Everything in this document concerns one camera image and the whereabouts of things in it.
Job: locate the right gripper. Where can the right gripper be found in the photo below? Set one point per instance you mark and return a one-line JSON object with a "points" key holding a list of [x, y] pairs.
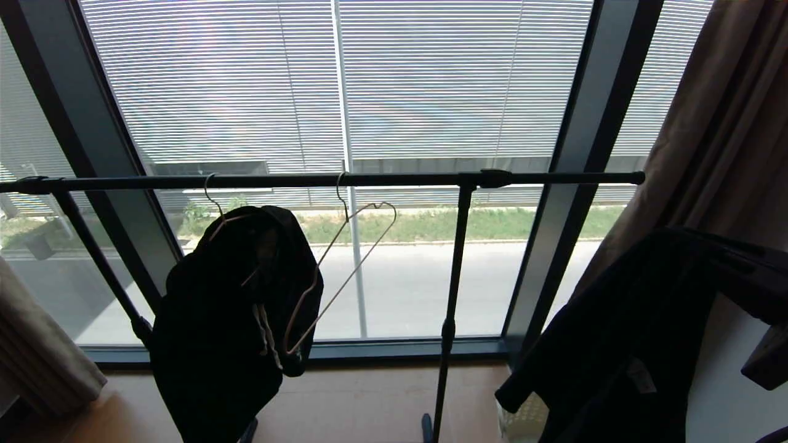
{"points": [[763, 277]]}

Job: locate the black garment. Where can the black garment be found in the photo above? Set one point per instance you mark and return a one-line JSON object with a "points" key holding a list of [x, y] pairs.
{"points": [[615, 338]]}

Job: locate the pink clothes hanger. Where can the pink clothes hanger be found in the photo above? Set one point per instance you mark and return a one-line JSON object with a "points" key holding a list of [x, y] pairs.
{"points": [[286, 338], [213, 204]]}

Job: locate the white laundry basket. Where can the white laundry basket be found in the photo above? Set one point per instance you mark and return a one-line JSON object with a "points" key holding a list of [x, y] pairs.
{"points": [[523, 418]]}

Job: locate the black clothes rack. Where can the black clothes rack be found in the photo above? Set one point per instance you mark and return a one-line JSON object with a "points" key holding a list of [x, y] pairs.
{"points": [[369, 180]]}

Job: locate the brown curtain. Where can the brown curtain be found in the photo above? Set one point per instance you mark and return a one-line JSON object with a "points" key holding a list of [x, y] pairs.
{"points": [[726, 123], [43, 351]]}

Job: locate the window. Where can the window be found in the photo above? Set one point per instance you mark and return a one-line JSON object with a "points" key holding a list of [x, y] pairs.
{"points": [[585, 123]]}

